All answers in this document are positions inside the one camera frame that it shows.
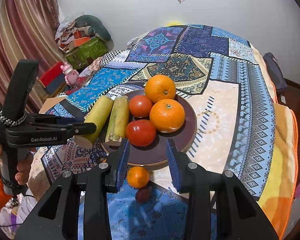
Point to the blue patchwork printed blanket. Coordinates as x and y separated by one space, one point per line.
227 105

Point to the pile of clothes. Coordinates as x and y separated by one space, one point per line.
65 32

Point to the red tomato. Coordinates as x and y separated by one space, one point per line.
140 106
140 133

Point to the large orange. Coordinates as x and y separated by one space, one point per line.
160 88
167 115

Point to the yellow-green sugarcane piece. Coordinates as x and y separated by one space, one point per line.
118 120
100 113

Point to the yellow orange blanket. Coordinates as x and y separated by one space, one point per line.
282 142

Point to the brown round plate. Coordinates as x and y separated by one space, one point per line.
170 145

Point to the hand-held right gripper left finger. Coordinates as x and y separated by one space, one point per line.
123 165

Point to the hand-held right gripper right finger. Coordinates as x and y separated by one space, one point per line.
171 165

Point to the grey pillow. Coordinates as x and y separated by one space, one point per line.
100 27

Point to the yellow round object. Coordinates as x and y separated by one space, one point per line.
173 23

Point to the striped red beige curtain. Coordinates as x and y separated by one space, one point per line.
15 30

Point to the green storage box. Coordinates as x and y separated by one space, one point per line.
90 52

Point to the brown cardboard piece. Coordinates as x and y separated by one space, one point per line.
50 103

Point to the orange cardboard box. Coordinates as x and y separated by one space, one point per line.
77 42

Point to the small dark red fruit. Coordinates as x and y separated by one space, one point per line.
143 194

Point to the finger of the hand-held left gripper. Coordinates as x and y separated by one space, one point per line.
83 128
57 120

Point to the pink toy figure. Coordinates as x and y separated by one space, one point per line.
70 73

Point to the person's left hand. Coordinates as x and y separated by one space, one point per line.
23 170

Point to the grey bag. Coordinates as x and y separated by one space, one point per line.
273 70

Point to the red box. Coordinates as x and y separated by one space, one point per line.
52 73

